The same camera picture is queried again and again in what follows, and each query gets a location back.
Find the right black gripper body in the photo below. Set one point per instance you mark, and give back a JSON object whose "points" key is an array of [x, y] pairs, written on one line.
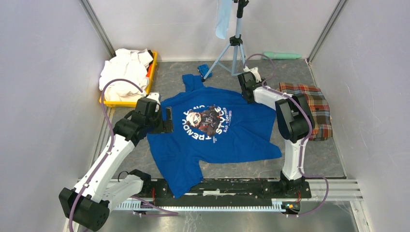
{"points": [[263, 81]]}

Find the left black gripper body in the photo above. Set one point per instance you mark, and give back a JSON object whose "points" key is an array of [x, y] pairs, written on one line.
{"points": [[155, 123]]}

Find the blue printed t-shirt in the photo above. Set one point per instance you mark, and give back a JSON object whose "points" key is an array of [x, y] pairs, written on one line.
{"points": [[212, 125]]}

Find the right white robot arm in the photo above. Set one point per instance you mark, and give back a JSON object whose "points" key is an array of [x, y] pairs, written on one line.
{"points": [[295, 125]]}

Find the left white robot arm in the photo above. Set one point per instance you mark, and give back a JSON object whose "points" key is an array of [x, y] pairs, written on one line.
{"points": [[90, 201]]}

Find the light blue music stand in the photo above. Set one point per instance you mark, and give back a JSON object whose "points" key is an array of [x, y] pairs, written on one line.
{"points": [[235, 41]]}

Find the mint green cylinder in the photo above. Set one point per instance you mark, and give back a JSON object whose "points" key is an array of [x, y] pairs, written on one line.
{"points": [[273, 55]]}

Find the orange garment in tray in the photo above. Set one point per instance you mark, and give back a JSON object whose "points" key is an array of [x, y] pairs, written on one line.
{"points": [[150, 70]]}

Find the small blue object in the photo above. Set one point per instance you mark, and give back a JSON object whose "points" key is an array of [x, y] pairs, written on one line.
{"points": [[203, 70]]}

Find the white crumpled garment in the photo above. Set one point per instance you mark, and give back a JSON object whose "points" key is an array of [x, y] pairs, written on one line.
{"points": [[130, 69]]}

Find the folded plaid shirt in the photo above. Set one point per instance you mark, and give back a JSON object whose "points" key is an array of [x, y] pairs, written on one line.
{"points": [[319, 107]]}

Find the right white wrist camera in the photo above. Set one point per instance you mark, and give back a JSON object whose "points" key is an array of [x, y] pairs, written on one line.
{"points": [[256, 75]]}

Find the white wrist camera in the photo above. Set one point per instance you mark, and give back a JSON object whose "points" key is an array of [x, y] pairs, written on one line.
{"points": [[256, 75], [156, 96]]}

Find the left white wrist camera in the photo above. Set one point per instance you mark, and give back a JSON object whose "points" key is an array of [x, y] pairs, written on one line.
{"points": [[156, 96]]}

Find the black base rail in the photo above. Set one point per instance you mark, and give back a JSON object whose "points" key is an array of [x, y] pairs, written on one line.
{"points": [[211, 192]]}

